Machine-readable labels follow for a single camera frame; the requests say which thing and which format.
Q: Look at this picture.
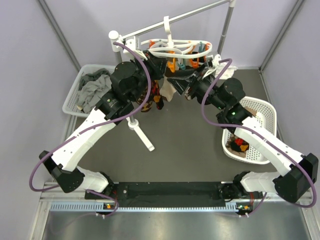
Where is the white laundry basket left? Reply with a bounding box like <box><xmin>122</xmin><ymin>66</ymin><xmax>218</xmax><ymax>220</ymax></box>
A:
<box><xmin>62</xmin><ymin>64</ymin><xmax>116</xmax><ymax>118</ymax></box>

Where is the brown argyle sock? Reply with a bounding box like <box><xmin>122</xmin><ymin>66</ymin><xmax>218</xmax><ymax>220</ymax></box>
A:
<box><xmin>137</xmin><ymin>93</ymin><xmax>155</xmax><ymax>113</ymax></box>

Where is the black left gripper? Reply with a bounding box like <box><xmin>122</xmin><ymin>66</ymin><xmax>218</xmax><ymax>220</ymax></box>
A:
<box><xmin>130</xmin><ymin>50</ymin><xmax>169</xmax><ymax>103</ymax></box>

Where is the white oval peg hanger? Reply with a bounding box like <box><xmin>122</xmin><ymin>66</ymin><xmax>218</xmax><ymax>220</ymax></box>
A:
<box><xmin>139</xmin><ymin>16</ymin><xmax>213</xmax><ymax>59</ymax></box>

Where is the beige brown sock left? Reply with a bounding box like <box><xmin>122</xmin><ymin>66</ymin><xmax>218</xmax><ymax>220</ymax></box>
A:
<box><xmin>159</xmin><ymin>76</ymin><xmax>176</xmax><ymax>102</ymax></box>

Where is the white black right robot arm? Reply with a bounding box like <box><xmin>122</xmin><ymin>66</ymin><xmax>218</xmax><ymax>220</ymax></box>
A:
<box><xmin>167</xmin><ymin>72</ymin><xmax>319</xmax><ymax>207</ymax></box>

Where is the white laundry basket right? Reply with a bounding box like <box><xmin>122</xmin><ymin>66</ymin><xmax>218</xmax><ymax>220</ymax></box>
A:
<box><xmin>221</xmin><ymin>96</ymin><xmax>277</xmax><ymax>165</ymax></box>

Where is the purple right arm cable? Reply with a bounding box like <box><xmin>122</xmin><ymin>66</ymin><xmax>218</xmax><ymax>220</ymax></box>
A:
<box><xmin>201</xmin><ymin>58</ymin><xmax>318</xmax><ymax>218</ymax></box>

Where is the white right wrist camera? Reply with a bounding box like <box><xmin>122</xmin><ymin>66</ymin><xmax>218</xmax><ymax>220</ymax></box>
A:
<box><xmin>203</xmin><ymin>54</ymin><xmax>222</xmax><ymax>78</ymax></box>

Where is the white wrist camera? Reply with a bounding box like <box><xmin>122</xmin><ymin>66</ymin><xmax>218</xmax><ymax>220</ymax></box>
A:
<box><xmin>112</xmin><ymin>35</ymin><xmax>147</xmax><ymax>61</ymax></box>
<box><xmin>203</xmin><ymin>54</ymin><xmax>222</xmax><ymax>78</ymax></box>

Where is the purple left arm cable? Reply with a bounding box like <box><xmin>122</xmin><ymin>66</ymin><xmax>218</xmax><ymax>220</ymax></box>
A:
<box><xmin>29</xmin><ymin>41</ymin><xmax>153</xmax><ymax>192</ymax></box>

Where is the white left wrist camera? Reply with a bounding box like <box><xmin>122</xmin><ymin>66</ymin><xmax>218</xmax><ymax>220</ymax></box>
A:
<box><xmin>112</xmin><ymin>35</ymin><xmax>147</xmax><ymax>61</ymax></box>

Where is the grey clothes pile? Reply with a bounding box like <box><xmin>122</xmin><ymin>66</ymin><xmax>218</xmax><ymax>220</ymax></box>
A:
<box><xmin>76</xmin><ymin>68</ymin><xmax>111</xmax><ymax>114</ymax></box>

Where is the red black argyle sock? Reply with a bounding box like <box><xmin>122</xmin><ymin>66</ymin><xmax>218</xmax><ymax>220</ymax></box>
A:
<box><xmin>226</xmin><ymin>134</ymin><xmax>250</xmax><ymax>153</ymax></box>
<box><xmin>151</xmin><ymin>80</ymin><xmax>164</xmax><ymax>110</ymax></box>

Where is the white laundry basket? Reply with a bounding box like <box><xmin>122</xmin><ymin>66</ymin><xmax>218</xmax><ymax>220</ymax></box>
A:
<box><xmin>62</xmin><ymin>64</ymin><xmax>116</xmax><ymax>118</ymax></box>
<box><xmin>221</xmin><ymin>96</ymin><xmax>277</xmax><ymax>165</ymax></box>

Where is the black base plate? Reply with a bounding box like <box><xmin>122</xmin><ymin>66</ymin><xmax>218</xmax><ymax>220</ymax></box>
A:
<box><xmin>84</xmin><ymin>181</ymin><xmax>241</xmax><ymax>208</ymax></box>

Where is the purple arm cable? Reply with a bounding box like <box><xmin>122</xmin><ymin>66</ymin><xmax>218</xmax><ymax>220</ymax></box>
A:
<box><xmin>29</xmin><ymin>41</ymin><xmax>153</xmax><ymax>192</ymax></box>
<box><xmin>201</xmin><ymin>58</ymin><xmax>318</xmax><ymax>218</ymax></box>

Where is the yellow orange peg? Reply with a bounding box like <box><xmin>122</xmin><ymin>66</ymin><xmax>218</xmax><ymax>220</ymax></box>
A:
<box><xmin>167</xmin><ymin>58</ymin><xmax>176</xmax><ymax>73</ymax></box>

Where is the white cloth on floor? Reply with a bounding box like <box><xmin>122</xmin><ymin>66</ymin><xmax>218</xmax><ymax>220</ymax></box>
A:
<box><xmin>214</xmin><ymin>62</ymin><xmax>238</xmax><ymax>80</ymax></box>

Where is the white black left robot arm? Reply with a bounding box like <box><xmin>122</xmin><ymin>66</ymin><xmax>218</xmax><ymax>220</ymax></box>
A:
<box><xmin>39</xmin><ymin>51</ymin><xmax>167</xmax><ymax>199</ymax></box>

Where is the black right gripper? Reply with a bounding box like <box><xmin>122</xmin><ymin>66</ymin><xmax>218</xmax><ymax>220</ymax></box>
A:
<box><xmin>167</xmin><ymin>63</ymin><xmax>226</xmax><ymax>111</ymax></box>

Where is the white drying rack stand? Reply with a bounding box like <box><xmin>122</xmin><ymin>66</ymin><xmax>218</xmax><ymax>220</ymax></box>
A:
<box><xmin>108</xmin><ymin>0</ymin><xmax>237</xmax><ymax>152</ymax></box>

